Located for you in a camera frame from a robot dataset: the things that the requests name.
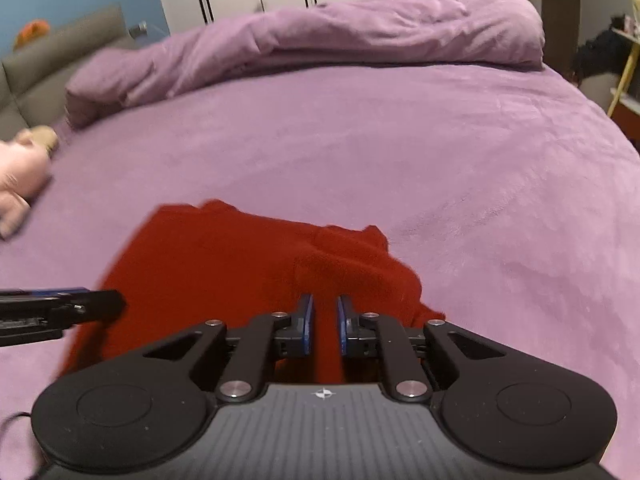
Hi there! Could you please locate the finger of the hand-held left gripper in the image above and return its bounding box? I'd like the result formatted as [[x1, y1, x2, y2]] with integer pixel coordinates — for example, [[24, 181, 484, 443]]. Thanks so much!
[[0, 286, 127, 347]]

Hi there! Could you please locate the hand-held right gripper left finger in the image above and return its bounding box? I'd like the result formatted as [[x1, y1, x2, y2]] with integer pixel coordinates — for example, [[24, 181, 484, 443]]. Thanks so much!
[[141, 293, 316, 404]]

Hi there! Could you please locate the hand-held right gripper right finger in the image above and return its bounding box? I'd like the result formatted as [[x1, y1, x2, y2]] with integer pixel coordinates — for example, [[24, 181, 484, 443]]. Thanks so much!
[[335, 294, 507, 403]]

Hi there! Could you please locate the red knit cardigan sweater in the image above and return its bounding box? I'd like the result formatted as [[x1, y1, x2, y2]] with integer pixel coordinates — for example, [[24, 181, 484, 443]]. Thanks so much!
[[60, 199, 447, 386]]

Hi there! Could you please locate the pink plush toy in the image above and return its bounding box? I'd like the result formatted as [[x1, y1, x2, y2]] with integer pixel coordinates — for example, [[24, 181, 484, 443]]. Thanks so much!
[[0, 126, 60, 240]]

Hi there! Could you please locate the purple fleece bed sheet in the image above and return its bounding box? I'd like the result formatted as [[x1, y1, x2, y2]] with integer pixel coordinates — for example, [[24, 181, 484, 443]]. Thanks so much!
[[0, 62, 640, 480]]

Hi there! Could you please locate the grey padded headboard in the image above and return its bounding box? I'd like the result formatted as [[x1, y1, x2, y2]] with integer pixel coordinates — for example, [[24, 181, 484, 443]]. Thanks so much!
[[0, 5, 138, 133]]

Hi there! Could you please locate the orange plush toy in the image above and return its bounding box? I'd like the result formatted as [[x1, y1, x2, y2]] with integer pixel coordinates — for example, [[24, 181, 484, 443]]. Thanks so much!
[[14, 20, 51, 51]]

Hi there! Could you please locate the purple rolled duvet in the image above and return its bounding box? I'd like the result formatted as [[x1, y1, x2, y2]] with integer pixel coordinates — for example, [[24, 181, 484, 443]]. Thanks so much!
[[65, 0, 546, 128]]

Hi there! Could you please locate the orange round basket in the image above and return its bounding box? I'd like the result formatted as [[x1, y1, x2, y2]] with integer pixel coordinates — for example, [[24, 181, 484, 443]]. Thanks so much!
[[612, 100, 640, 153]]

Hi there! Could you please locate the dark clothing pile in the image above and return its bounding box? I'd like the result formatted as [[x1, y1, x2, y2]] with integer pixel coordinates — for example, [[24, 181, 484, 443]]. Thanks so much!
[[570, 15, 635, 86]]

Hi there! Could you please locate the yellow side table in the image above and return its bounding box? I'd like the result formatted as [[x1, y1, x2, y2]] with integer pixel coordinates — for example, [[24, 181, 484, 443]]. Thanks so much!
[[606, 0, 640, 118]]

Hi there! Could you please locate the black cable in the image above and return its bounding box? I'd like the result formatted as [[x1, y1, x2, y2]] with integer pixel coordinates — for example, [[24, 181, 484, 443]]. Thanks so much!
[[0, 411, 32, 443]]

